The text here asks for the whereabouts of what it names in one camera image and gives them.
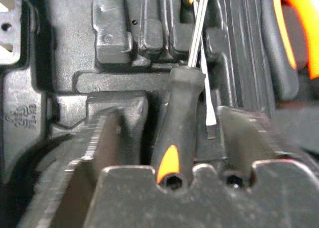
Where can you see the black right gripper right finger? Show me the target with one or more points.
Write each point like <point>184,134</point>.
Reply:
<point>239,138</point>

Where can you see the flat blade screwdriver orange collar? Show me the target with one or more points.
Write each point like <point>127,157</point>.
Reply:
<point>208,98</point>

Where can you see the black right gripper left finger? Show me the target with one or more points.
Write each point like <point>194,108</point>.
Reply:
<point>82,183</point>

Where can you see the black plastic tool case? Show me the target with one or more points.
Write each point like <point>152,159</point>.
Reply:
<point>74,51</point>

